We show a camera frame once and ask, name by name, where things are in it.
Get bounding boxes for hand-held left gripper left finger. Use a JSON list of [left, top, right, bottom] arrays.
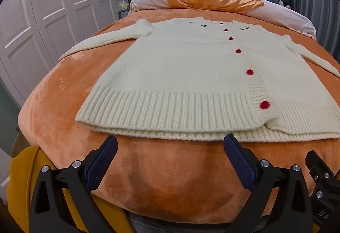
[[28, 135, 119, 233]]

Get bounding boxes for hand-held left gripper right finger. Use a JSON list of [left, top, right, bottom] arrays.
[[224, 133, 314, 233]]

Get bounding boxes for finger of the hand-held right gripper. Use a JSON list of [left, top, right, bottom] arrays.
[[305, 150, 340, 198]]

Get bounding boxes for cream knit cardigan red buttons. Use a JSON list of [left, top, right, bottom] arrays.
[[59, 18, 340, 142]]

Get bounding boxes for orange plush blanket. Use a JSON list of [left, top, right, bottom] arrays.
[[17, 8, 340, 225]]

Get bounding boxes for yellow cloth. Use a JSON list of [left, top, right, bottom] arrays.
[[5, 145, 133, 233]]

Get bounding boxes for white panelled wardrobe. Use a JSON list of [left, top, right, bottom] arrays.
[[0, 0, 126, 109]]

